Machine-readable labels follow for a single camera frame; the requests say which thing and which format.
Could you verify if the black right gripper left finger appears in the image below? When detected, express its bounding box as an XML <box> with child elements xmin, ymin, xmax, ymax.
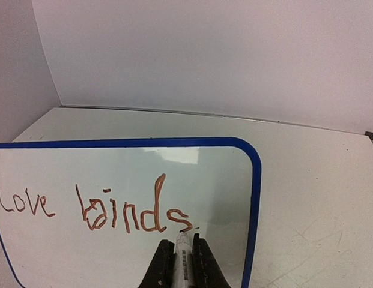
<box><xmin>139</xmin><ymin>239</ymin><xmax>175</xmax><ymax>288</ymax></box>

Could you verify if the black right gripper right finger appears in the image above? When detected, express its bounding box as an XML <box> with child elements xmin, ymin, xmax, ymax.
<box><xmin>192</xmin><ymin>233</ymin><xmax>231</xmax><ymax>288</ymax></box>

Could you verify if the whiteboard marker pen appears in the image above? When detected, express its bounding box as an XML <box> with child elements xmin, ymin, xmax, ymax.
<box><xmin>171</xmin><ymin>232</ymin><xmax>197</xmax><ymax>288</ymax></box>

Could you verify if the blue framed whiteboard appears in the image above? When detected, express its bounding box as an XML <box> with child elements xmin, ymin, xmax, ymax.
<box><xmin>0</xmin><ymin>137</ymin><xmax>262</xmax><ymax>287</ymax></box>

